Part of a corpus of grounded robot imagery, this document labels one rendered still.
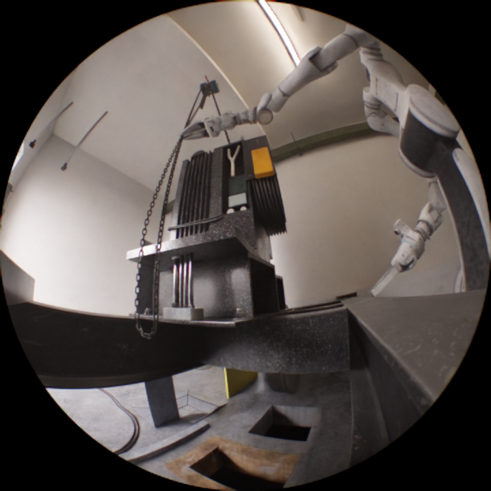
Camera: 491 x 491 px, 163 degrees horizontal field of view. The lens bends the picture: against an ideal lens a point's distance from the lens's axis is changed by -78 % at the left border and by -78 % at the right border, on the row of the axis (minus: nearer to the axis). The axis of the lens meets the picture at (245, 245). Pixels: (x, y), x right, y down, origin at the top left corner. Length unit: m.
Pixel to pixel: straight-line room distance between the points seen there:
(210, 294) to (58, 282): 2.30
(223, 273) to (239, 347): 0.28
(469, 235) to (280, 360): 0.62
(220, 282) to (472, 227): 0.71
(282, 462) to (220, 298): 0.75
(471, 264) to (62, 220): 3.18
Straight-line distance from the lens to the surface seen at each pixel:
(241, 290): 0.52
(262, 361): 0.63
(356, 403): 0.49
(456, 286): 0.54
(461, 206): 0.51
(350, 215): 1.92
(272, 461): 0.90
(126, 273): 2.87
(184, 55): 2.07
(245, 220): 0.71
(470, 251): 0.49
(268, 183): 0.73
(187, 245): 0.48
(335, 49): 0.70
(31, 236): 2.76
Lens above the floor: 0.70
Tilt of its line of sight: 21 degrees up
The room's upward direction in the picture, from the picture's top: 4 degrees counter-clockwise
